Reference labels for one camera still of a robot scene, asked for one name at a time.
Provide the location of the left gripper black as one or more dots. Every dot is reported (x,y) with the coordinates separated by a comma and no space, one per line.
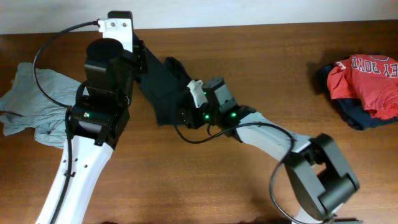
(140,49)

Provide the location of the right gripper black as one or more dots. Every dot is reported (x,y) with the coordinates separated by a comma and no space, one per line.
(191,117)

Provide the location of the black t-shirt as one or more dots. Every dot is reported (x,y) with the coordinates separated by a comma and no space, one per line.
(164,84)

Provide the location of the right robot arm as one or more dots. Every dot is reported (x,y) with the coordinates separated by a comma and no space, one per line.
(320,176)

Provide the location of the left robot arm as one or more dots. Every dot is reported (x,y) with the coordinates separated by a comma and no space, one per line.
(98,117)

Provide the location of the grey t-shirt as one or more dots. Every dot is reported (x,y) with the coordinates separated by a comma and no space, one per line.
(25,107)

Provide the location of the navy blue garment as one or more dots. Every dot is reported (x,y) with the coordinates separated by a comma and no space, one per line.
(350,109)

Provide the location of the red printed t-shirt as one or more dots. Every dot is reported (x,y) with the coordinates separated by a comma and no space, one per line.
(370,78)

